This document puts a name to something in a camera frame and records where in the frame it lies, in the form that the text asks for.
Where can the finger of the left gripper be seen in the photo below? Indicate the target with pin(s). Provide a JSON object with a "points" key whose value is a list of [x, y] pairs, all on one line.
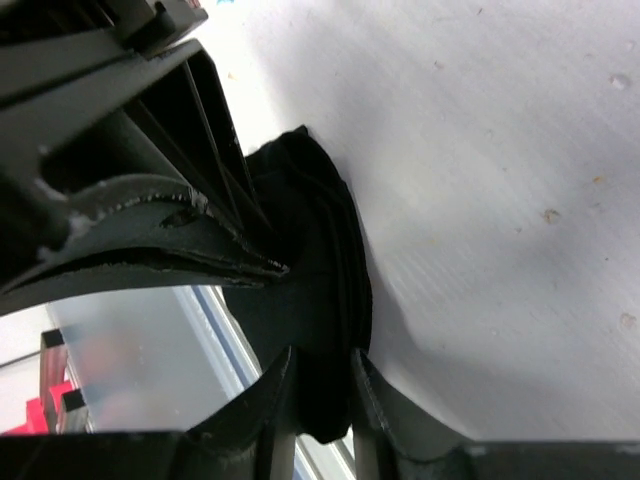
{"points": [[162, 115], [141, 231]]}

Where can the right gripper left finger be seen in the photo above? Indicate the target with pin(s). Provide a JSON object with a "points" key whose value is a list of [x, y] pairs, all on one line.
{"points": [[253, 436]]}

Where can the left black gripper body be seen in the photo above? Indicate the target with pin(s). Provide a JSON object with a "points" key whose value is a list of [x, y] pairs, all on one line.
{"points": [[44, 43]]}

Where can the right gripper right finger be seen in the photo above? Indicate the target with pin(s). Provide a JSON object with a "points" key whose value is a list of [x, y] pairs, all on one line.
{"points": [[393, 437]]}

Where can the black underwear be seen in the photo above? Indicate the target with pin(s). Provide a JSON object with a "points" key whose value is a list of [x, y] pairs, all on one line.
{"points": [[322, 305]]}

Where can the aluminium mounting rail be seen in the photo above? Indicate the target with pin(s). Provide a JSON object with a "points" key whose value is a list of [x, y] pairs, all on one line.
{"points": [[237, 367]]}

